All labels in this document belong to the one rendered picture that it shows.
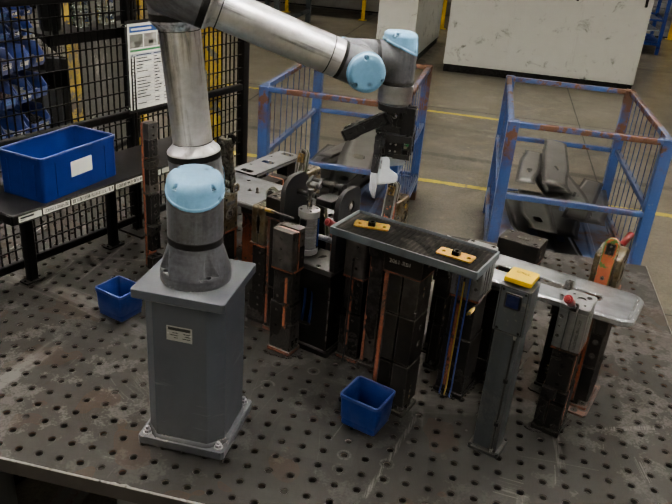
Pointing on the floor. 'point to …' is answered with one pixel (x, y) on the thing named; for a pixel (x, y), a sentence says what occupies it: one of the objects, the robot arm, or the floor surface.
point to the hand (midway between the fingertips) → (376, 187)
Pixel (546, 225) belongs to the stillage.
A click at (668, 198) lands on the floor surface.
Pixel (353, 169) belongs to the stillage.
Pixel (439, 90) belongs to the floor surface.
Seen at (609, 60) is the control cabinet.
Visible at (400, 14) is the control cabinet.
